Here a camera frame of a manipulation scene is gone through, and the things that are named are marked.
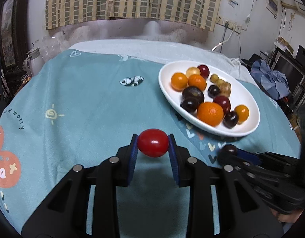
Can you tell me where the black monitor screen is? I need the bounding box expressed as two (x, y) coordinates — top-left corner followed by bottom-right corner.
(270, 47), (305, 93)

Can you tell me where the dark purple plum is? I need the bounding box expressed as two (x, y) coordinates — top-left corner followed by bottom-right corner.
(208, 85), (220, 98)

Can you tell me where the orange fruit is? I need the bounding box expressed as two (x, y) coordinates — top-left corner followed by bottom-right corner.
(234, 104), (249, 124)

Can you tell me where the yellow-green small fruit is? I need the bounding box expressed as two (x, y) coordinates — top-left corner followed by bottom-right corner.
(210, 74), (219, 83)

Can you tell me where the teal printed table cloth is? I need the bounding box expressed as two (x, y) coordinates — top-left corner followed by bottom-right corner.
(0, 50), (300, 231)

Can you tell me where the white oval plate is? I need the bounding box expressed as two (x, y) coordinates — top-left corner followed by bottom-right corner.
(158, 60), (261, 137)

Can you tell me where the striped checked curtain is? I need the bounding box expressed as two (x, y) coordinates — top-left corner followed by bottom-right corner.
(45, 0), (220, 31)

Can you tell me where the white power cable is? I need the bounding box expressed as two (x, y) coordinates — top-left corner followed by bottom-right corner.
(211, 28), (235, 53)

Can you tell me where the orange mandarin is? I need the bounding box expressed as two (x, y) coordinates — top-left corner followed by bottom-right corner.
(197, 102), (224, 127)

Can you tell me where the wall socket strip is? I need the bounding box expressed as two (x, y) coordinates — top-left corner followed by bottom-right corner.
(216, 15), (242, 34)

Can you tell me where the small red plum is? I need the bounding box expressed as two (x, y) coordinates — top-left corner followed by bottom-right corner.
(197, 64), (209, 80)

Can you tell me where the small orange tangerine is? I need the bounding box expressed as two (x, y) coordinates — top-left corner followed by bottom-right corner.
(188, 74), (207, 91)

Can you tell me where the small orange kumquat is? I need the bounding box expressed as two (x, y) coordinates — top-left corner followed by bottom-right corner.
(170, 72), (188, 91)

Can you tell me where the dark small plum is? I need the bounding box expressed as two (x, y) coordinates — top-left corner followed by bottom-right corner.
(180, 97), (199, 113)

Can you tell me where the large red plum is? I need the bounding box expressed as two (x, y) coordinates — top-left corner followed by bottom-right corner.
(213, 96), (231, 115)

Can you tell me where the dark wrinkled passion fruit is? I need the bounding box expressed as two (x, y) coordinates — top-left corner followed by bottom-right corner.
(182, 86), (205, 104)

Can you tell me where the brown russet round fruit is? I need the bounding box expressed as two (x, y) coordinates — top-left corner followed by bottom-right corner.
(219, 82), (231, 97)

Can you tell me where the dark framed picture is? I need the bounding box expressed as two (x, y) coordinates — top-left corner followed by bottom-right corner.
(0, 0), (18, 69)

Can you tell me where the blue clothes pile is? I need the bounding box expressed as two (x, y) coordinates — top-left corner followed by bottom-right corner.
(251, 59), (290, 100)

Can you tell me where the white kettle jug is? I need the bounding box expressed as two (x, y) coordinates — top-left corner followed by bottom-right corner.
(23, 48), (45, 77)

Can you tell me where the yellow spotted small fruit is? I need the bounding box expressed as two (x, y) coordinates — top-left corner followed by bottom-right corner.
(185, 67), (200, 78)

